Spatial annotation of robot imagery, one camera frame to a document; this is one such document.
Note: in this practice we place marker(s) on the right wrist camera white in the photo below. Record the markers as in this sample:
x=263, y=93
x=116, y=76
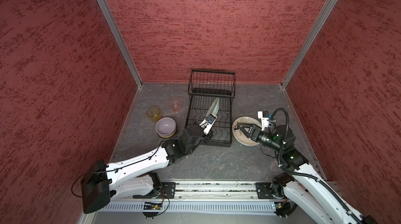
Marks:
x=265, y=120

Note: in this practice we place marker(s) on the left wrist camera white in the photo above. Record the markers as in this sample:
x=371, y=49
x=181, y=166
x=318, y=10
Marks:
x=210, y=122

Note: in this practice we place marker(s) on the white slotted cable duct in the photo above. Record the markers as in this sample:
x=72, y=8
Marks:
x=252, y=208

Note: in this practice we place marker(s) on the lavender ceramic bowl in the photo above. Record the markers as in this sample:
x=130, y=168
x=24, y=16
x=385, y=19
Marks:
x=166, y=125

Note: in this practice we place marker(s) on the pink glass cup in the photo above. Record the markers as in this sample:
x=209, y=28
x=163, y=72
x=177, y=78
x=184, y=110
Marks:
x=175, y=104

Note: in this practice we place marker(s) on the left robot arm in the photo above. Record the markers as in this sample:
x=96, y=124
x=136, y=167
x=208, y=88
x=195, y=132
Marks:
x=104, y=181

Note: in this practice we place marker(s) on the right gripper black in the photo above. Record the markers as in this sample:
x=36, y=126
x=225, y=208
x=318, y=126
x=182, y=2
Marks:
x=254, y=131

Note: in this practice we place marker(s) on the white plate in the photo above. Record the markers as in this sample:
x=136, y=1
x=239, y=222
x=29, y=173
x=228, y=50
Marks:
x=239, y=136

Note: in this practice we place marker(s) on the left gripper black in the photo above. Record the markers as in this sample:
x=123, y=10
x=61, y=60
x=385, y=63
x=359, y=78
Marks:
x=208, y=137

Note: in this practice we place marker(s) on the corner aluminium profile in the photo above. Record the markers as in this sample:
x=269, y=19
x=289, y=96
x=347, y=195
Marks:
x=107, y=13
x=318, y=24

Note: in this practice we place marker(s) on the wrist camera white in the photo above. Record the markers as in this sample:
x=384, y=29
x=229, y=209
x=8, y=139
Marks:
x=210, y=122
x=265, y=120

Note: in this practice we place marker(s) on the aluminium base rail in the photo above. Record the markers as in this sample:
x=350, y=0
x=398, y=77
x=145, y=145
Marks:
x=187, y=190

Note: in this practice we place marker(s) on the black wire dish rack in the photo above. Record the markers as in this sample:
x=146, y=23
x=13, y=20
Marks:
x=204, y=87

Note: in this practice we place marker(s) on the left corner aluminium profile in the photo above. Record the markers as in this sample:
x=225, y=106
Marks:
x=107, y=13

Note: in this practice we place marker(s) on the pale green plate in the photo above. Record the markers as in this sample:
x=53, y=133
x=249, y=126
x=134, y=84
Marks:
x=214, y=108

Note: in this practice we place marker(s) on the amber glass cup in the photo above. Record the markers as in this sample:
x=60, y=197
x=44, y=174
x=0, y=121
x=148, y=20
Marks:
x=154, y=113

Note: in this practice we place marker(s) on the right corner aluminium profile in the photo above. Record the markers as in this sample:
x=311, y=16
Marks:
x=318, y=24

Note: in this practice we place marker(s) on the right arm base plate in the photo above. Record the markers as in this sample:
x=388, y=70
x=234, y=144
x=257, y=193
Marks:
x=266, y=190

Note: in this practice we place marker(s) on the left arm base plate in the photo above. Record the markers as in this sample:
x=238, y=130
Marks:
x=159, y=191

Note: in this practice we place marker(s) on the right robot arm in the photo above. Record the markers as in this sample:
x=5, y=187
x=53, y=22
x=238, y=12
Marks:
x=300, y=182

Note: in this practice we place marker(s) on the yellow bowl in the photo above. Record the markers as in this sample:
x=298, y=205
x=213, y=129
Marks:
x=166, y=136

